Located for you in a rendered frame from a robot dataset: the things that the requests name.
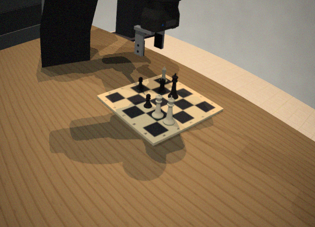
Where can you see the black rook chess piece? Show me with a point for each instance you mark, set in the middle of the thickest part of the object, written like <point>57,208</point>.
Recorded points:
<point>162,90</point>

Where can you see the white chess queen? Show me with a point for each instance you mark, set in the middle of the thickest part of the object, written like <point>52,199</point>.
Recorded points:
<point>158,114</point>

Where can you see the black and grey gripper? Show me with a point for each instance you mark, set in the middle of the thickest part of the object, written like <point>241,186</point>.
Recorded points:
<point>157,16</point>

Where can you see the black pawn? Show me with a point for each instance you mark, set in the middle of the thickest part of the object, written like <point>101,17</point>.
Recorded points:
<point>140,87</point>
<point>147,104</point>

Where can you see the black chess king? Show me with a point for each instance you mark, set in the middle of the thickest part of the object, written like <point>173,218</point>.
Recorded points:
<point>173,90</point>

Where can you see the tan and black chessboard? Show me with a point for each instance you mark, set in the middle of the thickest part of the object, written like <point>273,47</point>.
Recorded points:
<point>190,109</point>

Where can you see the white chess king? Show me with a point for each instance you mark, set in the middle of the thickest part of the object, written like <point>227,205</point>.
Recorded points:
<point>168,120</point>

